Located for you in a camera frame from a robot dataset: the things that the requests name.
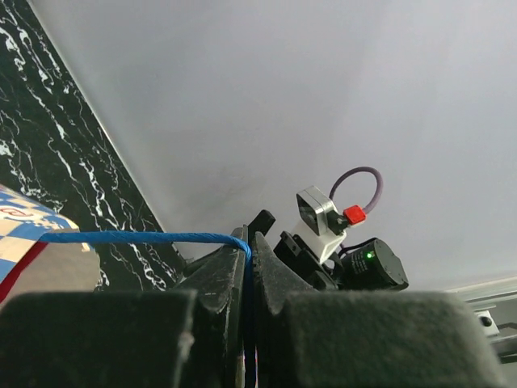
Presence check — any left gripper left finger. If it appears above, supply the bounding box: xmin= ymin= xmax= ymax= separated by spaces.
xmin=1 ymin=226 xmax=249 ymax=387

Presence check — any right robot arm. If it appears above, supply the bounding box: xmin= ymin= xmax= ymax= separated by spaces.
xmin=244 ymin=205 xmax=409 ymax=293

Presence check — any blue checkered paper bag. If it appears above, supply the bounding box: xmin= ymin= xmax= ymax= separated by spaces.
xmin=1 ymin=188 xmax=256 ymax=387

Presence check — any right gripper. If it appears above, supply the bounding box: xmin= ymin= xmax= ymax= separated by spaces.
xmin=247 ymin=209 xmax=342 ymax=289

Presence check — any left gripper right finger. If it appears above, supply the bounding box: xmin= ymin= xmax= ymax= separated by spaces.
xmin=252 ymin=234 xmax=507 ymax=387

